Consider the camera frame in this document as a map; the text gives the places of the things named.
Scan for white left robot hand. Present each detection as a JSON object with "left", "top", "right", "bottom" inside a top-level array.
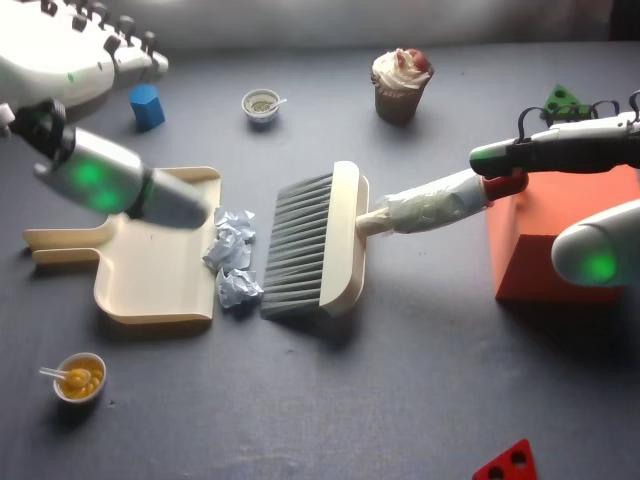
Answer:
[{"left": 0, "top": 0, "right": 170, "bottom": 110}]

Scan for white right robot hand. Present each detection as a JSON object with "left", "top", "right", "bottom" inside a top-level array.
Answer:
[{"left": 468, "top": 91, "right": 640, "bottom": 182}]

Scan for cream plastic dustpan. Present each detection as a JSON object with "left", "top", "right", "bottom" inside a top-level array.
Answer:
[{"left": 22, "top": 166, "right": 224, "bottom": 326}]

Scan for cream hand broom grey bristles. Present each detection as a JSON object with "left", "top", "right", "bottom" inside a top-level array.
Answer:
[{"left": 259, "top": 159, "right": 530, "bottom": 321}]

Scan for green triangular block with holes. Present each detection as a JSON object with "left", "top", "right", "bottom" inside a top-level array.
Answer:
[{"left": 539, "top": 83, "right": 595, "bottom": 124}]

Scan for blue hexagonal prism block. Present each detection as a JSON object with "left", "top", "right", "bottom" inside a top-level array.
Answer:
[{"left": 128, "top": 83, "right": 166, "bottom": 132}]

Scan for large orange block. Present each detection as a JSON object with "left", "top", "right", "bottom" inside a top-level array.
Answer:
[{"left": 487, "top": 164, "right": 640, "bottom": 306}]

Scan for toy cupcake with cream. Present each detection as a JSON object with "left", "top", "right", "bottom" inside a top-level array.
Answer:
[{"left": 370, "top": 47, "right": 435, "bottom": 124}]

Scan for small bowl with green soup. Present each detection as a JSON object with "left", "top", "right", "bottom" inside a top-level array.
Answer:
[{"left": 241, "top": 88, "right": 289, "bottom": 126}]

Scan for white backdrop sheet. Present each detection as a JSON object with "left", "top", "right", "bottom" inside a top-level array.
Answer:
[{"left": 149, "top": 0, "right": 614, "bottom": 51}]

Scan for grey table cloth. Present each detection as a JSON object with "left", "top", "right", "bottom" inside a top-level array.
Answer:
[{"left": 0, "top": 39, "right": 640, "bottom": 480}]

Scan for red triangular block with holes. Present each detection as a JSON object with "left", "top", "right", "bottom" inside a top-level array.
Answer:
[{"left": 471, "top": 438, "right": 539, "bottom": 480}]

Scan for small bowl with yellow soup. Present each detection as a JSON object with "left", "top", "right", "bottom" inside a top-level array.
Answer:
[{"left": 38, "top": 352, "right": 107, "bottom": 404}]

